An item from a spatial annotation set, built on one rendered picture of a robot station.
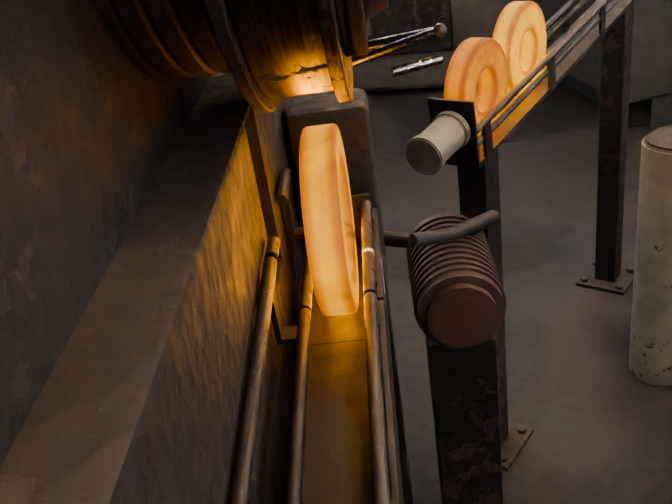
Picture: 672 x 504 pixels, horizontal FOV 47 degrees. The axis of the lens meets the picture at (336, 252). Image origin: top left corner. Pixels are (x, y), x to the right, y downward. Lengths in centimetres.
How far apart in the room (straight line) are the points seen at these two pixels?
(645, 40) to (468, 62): 175
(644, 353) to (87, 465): 145
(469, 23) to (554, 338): 185
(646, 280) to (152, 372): 131
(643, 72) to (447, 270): 191
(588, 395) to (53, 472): 144
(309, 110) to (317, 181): 27
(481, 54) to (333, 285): 59
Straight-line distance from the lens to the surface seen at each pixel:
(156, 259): 48
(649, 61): 290
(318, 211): 67
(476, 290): 107
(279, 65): 55
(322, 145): 70
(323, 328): 76
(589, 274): 207
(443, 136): 111
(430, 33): 78
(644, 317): 165
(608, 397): 170
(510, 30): 129
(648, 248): 157
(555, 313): 193
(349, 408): 67
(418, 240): 102
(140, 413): 36
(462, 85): 115
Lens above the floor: 109
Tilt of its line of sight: 29 degrees down
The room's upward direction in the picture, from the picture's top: 9 degrees counter-clockwise
